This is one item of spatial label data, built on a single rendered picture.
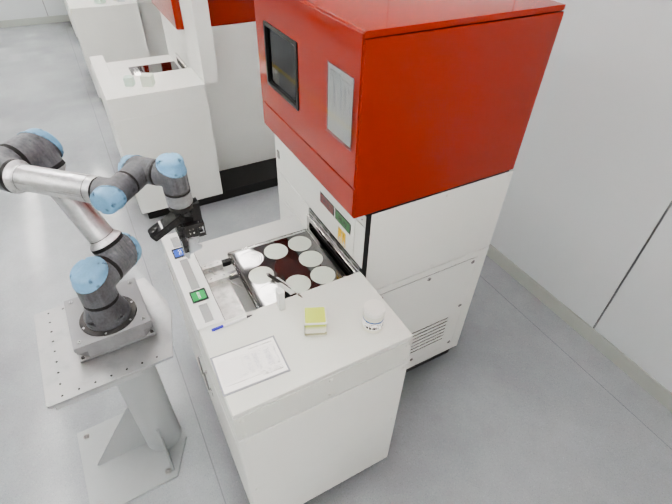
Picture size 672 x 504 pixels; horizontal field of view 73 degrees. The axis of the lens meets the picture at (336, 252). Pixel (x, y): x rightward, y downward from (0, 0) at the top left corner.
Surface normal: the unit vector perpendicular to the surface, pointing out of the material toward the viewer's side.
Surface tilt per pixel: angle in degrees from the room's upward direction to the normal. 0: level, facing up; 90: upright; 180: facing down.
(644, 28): 90
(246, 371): 0
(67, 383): 0
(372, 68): 90
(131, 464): 0
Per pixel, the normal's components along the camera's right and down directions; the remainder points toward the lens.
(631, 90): -0.88, 0.30
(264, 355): 0.03, -0.75
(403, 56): 0.48, 0.59
